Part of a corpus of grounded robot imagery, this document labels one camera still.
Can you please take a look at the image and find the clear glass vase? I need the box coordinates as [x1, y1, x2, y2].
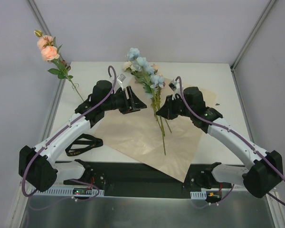
[72, 83, 79, 91]

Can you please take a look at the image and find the left aluminium frame post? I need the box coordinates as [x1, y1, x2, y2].
[26, 0, 68, 69]

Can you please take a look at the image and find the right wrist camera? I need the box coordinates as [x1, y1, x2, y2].
[169, 79, 181, 100]

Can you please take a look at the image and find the black ribbon gold lettering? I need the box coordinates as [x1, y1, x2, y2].
[65, 134, 104, 157]

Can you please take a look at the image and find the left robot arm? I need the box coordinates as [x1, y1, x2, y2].
[19, 80, 147, 192]

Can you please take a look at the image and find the right aluminium frame post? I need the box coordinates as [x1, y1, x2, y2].
[230, 0, 278, 72]

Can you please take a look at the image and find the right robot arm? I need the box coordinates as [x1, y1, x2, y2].
[157, 83, 283, 198]

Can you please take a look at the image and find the front aluminium rail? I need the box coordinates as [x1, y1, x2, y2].
[20, 180, 278, 200]

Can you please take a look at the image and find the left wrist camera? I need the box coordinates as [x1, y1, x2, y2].
[117, 74, 126, 90]

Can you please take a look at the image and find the artificial flower bunch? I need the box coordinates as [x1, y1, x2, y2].
[122, 61, 166, 142]

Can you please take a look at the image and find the orange wrapping paper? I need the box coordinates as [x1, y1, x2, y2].
[91, 84, 203, 182]

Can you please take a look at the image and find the blue flower stem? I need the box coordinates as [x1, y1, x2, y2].
[123, 47, 166, 154]

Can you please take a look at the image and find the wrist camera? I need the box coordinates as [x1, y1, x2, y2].
[117, 74, 126, 90]
[169, 79, 181, 100]

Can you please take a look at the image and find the peach rose stem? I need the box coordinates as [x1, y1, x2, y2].
[34, 29, 84, 101]

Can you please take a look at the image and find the aluminium frame post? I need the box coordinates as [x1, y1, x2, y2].
[230, 0, 278, 72]
[26, 0, 68, 69]

